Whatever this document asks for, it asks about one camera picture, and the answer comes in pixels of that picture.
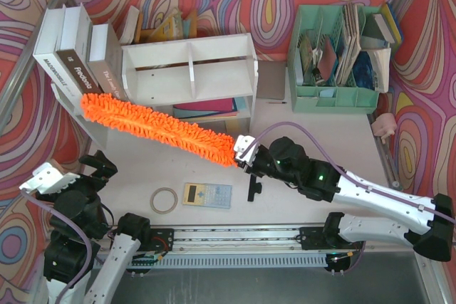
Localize orange microfiber duster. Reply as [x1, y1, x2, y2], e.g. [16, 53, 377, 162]
[81, 93, 235, 167]

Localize clear tape roll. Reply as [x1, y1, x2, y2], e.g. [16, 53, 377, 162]
[150, 187, 178, 215]

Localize black clip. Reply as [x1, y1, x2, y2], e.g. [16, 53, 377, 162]
[247, 174, 262, 202]

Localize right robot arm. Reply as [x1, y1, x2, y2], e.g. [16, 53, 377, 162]
[234, 136, 455, 262]

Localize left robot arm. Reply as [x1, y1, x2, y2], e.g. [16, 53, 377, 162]
[35, 151, 152, 303]

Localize white wooden bookshelf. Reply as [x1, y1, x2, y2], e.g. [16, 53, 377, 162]
[122, 33, 258, 133]

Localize white side shelf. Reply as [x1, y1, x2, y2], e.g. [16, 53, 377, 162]
[51, 83, 109, 150]

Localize pink pig figurine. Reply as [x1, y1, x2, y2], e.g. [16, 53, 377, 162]
[371, 112, 397, 144]

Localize yellow sticky notes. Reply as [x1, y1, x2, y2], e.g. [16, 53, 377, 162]
[225, 120, 239, 135]

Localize beige blue calculator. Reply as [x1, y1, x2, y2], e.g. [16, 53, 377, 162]
[182, 183, 232, 209]

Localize mint green desk organizer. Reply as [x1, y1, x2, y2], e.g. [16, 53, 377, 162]
[287, 5, 378, 114]

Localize stack of coloured paper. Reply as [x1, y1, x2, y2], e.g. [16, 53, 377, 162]
[172, 97, 247, 120]

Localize grey book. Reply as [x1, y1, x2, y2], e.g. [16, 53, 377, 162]
[88, 23, 128, 100]

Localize brown book Fredonia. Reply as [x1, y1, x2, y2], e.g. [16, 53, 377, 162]
[56, 5, 103, 93]

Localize white book Mademoiselle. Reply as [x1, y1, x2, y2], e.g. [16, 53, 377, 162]
[33, 7, 83, 115]

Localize books behind shelf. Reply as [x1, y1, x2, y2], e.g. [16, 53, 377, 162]
[116, 6, 197, 45]

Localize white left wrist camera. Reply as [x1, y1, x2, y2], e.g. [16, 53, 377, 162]
[19, 162, 81, 195]

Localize aluminium mounting rail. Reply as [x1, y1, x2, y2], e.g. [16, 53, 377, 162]
[42, 225, 434, 255]

